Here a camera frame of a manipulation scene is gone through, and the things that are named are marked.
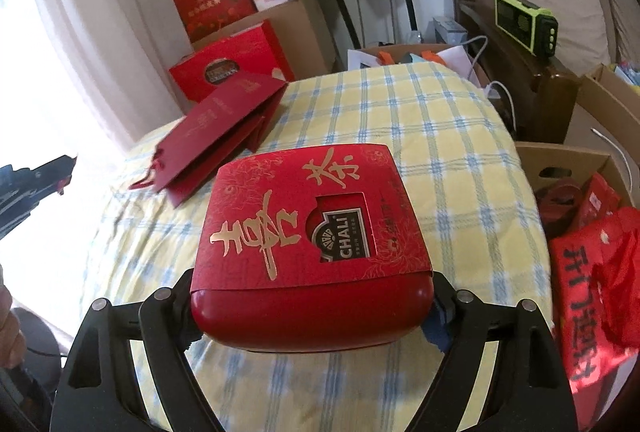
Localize bright red plastic bag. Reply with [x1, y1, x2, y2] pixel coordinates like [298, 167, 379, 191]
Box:
[597, 207, 640, 353]

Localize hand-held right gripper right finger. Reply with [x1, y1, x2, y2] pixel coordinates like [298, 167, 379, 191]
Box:
[405, 269, 593, 432]

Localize printed white paper sheet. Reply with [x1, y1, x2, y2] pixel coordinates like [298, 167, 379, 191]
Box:
[348, 50, 381, 69]

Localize white cable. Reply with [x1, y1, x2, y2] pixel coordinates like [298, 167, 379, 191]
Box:
[590, 127, 636, 193]

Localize brown sofa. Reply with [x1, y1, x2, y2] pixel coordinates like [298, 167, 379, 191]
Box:
[440, 0, 640, 145]

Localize small brown cardboard box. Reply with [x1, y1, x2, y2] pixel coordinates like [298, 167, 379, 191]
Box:
[347, 43, 493, 88]

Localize red banner black characters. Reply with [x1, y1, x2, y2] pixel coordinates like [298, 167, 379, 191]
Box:
[549, 207, 640, 395]

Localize long cardboard box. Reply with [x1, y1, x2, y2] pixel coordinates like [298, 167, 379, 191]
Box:
[565, 65, 640, 173]

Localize green black portable radio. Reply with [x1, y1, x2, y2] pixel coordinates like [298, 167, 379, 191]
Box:
[495, 0, 560, 59]

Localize person's left hand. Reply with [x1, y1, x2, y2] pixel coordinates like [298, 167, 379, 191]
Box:
[0, 262, 25, 369]

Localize white curtain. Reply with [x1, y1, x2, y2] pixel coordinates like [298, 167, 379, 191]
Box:
[27, 0, 198, 158]

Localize yellow plaid blanket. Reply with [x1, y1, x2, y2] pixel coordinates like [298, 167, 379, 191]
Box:
[82, 61, 556, 432]

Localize dark red paper bag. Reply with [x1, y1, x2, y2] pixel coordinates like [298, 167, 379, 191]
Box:
[129, 73, 290, 208]

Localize large cardboard box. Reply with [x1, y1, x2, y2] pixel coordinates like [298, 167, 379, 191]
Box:
[515, 141, 640, 413]

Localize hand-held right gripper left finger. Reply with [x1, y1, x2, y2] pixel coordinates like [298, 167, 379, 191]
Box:
[50, 268, 221, 432]

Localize red tin box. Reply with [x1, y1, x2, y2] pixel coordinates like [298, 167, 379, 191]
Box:
[190, 143, 433, 353]

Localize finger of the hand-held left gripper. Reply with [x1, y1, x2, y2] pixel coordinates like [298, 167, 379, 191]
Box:
[0, 155, 77, 240]

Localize light grey box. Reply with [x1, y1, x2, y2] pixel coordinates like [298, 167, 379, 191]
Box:
[432, 16, 468, 44]

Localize dark red printed bag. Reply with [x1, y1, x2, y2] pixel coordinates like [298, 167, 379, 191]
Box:
[575, 172, 623, 228]

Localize brown cardboard carton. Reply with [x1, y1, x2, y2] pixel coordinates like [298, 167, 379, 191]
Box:
[192, 0, 337, 76]

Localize plain white paper sheet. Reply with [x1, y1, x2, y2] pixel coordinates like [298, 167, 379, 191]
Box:
[440, 46, 473, 78]

